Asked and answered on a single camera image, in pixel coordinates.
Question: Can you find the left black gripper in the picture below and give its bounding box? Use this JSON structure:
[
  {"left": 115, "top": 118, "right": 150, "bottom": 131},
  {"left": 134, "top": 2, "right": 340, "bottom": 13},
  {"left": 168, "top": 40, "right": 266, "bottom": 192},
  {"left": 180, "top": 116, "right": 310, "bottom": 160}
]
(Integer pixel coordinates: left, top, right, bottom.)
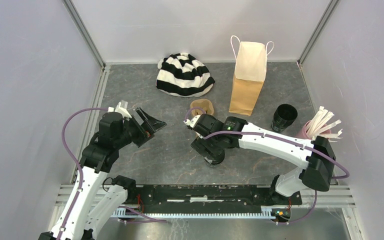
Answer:
[{"left": 115, "top": 106, "right": 167, "bottom": 149}]

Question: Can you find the black coffee cup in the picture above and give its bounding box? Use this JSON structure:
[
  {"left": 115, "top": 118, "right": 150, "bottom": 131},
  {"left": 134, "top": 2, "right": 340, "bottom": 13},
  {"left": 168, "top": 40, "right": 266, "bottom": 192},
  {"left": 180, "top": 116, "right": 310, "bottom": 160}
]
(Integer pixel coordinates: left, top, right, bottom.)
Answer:
[
  {"left": 271, "top": 103, "right": 298, "bottom": 133},
  {"left": 204, "top": 157, "right": 223, "bottom": 168}
]

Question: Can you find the brown cardboard cup carrier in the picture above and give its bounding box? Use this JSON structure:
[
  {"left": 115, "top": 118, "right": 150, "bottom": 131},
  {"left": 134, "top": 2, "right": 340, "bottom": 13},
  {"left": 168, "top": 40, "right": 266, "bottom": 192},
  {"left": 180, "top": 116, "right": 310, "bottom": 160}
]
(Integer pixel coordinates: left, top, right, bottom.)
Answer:
[{"left": 186, "top": 98, "right": 215, "bottom": 123}]

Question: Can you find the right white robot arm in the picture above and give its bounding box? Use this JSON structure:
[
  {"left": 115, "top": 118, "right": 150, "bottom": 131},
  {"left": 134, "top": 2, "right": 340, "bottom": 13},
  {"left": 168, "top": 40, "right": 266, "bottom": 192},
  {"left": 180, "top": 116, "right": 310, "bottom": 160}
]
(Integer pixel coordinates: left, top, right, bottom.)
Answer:
[{"left": 184, "top": 114, "right": 336, "bottom": 204}]

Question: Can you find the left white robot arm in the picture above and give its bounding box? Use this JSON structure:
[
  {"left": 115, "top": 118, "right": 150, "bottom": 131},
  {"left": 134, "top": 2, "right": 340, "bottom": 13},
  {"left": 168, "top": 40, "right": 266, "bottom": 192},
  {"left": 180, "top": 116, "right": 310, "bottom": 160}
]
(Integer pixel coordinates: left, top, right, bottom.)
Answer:
[{"left": 39, "top": 104, "right": 167, "bottom": 240}]

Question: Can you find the black white striped cloth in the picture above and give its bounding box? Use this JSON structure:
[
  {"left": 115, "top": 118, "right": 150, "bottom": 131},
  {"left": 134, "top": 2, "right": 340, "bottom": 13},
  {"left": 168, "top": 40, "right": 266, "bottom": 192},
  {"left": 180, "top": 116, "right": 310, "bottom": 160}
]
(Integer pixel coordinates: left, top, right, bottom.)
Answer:
[{"left": 155, "top": 52, "right": 216, "bottom": 98}]

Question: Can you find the brown paper bag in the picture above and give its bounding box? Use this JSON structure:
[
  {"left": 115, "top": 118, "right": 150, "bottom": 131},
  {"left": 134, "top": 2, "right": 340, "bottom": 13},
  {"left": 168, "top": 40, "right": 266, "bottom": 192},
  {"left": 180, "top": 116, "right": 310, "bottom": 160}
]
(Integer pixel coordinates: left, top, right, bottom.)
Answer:
[{"left": 229, "top": 35, "right": 275, "bottom": 116}]

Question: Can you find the pink straw holder cup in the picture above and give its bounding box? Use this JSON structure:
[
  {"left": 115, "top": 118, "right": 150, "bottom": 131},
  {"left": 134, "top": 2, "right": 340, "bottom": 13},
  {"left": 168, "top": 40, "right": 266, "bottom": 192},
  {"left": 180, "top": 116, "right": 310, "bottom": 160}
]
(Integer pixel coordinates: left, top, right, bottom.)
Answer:
[{"left": 295, "top": 120, "right": 314, "bottom": 140}]

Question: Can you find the white wrapped straws bundle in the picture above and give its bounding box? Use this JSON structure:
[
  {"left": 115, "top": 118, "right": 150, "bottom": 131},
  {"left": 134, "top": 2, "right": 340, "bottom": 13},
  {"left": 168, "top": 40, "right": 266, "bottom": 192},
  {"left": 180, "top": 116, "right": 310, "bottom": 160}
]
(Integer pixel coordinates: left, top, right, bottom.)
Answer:
[{"left": 306, "top": 106, "right": 343, "bottom": 142}]

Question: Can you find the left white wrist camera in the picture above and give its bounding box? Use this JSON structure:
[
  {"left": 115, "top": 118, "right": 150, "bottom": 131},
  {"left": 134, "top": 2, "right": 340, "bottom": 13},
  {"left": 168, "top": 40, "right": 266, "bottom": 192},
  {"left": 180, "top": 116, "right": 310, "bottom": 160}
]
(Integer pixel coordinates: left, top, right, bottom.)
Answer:
[{"left": 107, "top": 100, "right": 133, "bottom": 120}]

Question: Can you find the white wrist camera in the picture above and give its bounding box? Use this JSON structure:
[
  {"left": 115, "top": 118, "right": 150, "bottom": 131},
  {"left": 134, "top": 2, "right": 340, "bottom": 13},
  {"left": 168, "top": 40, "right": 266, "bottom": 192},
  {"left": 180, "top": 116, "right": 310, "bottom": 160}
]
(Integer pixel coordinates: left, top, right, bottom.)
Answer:
[
  {"left": 107, "top": 100, "right": 133, "bottom": 120},
  {"left": 183, "top": 115, "right": 200, "bottom": 130}
]

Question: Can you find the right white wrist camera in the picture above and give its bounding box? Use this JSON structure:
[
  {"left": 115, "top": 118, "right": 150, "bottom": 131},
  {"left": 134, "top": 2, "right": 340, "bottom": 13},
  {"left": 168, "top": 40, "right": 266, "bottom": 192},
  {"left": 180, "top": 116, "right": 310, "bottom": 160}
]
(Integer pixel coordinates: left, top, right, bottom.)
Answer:
[{"left": 183, "top": 115, "right": 200, "bottom": 130}]

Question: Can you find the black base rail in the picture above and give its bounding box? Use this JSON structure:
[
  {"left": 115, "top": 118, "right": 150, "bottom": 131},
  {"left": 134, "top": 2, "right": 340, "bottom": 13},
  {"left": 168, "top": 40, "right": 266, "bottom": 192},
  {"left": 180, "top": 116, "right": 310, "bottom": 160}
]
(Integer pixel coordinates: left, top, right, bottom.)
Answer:
[{"left": 125, "top": 184, "right": 303, "bottom": 214}]

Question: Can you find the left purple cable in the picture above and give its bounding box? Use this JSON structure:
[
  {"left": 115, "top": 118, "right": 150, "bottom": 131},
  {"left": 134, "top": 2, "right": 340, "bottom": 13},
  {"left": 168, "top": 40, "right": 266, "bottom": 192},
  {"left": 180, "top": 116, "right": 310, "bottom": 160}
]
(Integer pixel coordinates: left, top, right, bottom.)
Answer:
[{"left": 56, "top": 107, "right": 111, "bottom": 240}]

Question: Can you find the purple cable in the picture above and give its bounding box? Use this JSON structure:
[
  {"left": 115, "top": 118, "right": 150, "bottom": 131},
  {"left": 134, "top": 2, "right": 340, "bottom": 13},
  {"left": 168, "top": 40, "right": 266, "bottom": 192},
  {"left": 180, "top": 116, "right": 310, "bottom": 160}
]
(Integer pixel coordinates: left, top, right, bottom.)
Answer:
[
  {"left": 183, "top": 106, "right": 351, "bottom": 226},
  {"left": 56, "top": 107, "right": 111, "bottom": 240}
]

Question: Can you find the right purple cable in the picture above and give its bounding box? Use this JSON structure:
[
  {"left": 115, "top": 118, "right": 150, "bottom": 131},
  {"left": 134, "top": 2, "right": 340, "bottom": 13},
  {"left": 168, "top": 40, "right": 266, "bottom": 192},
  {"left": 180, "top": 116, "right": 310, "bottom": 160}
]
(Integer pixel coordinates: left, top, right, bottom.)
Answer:
[{"left": 183, "top": 106, "right": 351, "bottom": 226}]

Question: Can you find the left aluminium frame post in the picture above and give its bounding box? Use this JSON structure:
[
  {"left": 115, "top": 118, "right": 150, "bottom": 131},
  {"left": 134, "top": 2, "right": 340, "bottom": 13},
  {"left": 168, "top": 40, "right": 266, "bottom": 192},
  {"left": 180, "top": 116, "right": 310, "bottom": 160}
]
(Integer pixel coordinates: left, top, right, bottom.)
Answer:
[{"left": 62, "top": 0, "right": 106, "bottom": 68}]

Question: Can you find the aluminium frame post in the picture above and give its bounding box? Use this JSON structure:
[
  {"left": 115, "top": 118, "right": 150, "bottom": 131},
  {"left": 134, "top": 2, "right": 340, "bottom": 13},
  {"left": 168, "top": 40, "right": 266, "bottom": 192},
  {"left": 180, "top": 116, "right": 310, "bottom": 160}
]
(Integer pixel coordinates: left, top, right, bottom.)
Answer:
[
  {"left": 62, "top": 0, "right": 106, "bottom": 68},
  {"left": 297, "top": 0, "right": 340, "bottom": 68}
]

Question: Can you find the right aluminium frame post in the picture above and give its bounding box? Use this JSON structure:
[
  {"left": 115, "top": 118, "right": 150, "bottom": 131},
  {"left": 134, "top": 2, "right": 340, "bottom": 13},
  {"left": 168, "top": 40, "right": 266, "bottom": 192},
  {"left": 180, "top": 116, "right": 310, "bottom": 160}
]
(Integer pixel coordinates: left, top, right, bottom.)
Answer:
[{"left": 297, "top": 0, "right": 340, "bottom": 68}]

